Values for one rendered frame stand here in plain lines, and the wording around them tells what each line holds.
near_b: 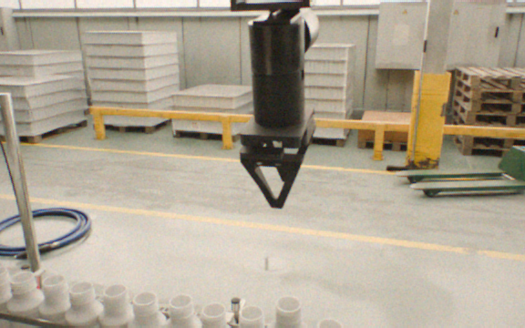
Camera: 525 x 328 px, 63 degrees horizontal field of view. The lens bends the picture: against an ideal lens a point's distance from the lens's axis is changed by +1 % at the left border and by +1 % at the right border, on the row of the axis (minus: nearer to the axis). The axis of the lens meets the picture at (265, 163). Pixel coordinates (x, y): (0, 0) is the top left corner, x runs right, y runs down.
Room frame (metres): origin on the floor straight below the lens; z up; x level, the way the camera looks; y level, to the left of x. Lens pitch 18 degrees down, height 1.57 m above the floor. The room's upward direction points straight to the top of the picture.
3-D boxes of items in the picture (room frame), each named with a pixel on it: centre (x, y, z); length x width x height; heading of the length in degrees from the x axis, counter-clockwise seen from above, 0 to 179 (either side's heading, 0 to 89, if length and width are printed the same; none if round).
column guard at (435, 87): (4.81, -1.83, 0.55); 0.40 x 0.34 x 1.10; 75
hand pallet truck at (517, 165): (4.17, -2.12, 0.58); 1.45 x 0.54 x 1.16; 95
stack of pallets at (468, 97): (5.78, -3.16, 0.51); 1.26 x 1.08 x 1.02; 165
